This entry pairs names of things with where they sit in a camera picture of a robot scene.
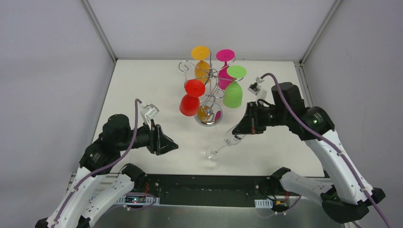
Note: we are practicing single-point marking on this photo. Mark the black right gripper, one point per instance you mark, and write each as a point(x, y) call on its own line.
point(252, 118)

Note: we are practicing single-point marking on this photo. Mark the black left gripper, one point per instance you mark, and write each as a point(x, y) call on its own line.
point(156, 139)

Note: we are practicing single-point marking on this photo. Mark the green wine glass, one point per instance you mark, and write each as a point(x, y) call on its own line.
point(233, 94)

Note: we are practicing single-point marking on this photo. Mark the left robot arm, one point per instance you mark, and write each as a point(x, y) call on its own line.
point(77, 209)

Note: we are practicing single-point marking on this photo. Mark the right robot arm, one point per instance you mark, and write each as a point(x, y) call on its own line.
point(348, 196)

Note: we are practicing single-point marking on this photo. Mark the chrome wine glass rack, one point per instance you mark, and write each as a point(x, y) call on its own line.
point(209, 112)

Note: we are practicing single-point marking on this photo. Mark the red wine glass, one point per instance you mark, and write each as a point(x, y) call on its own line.
point(190, 102)

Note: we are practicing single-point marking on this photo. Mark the orange wine glass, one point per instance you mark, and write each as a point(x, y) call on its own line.
point(201, 63)

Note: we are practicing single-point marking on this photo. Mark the magenta wine glass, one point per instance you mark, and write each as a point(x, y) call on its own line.
point(225, 69)

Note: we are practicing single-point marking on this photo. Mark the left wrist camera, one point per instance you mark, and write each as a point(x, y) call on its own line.
point(148, 112)

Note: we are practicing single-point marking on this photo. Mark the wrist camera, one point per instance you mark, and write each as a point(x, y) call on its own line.
point(148, 112)
point(257, 89)

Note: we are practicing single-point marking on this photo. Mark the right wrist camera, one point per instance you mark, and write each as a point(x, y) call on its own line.
point(257, 89)

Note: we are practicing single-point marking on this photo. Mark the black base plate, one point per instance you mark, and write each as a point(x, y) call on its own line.
point(205, 190)

